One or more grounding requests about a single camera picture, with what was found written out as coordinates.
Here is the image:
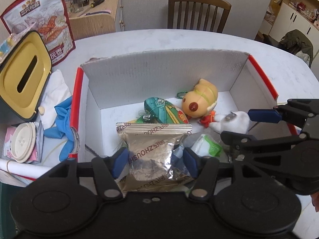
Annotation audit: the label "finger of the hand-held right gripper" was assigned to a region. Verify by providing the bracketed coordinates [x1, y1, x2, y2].
[248, 99, 319, 128]
[220, 131, 308, 160]

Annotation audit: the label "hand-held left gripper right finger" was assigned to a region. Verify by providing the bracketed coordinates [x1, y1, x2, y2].
[183, 147, 271, 202]

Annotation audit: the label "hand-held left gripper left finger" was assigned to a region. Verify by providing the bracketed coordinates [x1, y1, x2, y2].
[42, 147, 129, 202]

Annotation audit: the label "white plush toy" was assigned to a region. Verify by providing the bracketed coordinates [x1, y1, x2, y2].
[213, 111, 250, 134]

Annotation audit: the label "white green small packet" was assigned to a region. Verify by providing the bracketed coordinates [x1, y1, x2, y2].
[191, 134, 223, 158]

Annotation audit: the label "silver foil snack packet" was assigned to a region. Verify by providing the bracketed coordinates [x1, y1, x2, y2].
[116, 122, 193, 192]

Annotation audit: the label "yellow plush toy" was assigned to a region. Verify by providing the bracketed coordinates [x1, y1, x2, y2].
[181, 78, 218, 120]

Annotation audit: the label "red cardboard box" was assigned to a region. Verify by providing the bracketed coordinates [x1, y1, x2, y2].
[69, 48, 298, 180]

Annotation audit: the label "person's right hand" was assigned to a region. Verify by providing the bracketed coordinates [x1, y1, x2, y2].
[311, 192, 319, 213]

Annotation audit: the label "blue glove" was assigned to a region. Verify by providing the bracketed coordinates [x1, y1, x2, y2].
[43, 96, 80, 162]

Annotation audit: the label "green jacket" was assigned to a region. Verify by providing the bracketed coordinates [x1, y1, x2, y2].
[280, 29, 314, 68]

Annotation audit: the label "cream round lid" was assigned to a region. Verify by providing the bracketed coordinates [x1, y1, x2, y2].
[12, 122, 37, 163]

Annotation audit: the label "white paper roll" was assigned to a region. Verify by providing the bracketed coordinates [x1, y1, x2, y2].
[0, 159, 54, 180]

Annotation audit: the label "white tissue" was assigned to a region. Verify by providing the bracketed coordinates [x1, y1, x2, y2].
[38, 69, 73, 130]

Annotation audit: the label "pink tissue pack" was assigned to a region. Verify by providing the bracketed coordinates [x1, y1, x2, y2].
[4, 126, 44, 164]

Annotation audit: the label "yellow dark tissue box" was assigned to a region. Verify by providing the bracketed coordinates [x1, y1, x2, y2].
[0, 30, 53, 120]

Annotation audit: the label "light wooden furniture panel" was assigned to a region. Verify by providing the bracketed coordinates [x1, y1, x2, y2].
[68, 11, 115, 40]

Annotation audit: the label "light wooden side cabinet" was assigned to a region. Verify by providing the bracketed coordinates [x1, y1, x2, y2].
[68, 0, 125, 33]

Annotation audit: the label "blue mat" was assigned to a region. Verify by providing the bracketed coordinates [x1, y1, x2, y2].
[80, 9, 111, 17]

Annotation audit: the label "pastel toy trinkets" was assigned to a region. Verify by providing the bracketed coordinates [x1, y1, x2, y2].
[0, 33, 18, 59]

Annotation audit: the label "glass cup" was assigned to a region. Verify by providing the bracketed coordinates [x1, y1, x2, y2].
[70, 0, 83, 13]

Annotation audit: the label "red white snack bag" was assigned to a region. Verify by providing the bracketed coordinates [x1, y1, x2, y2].
[0, 0, 76, 65]

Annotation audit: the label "white wooden wall cupboard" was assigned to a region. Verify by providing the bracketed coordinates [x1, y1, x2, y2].
[257, 0, 319, 63]

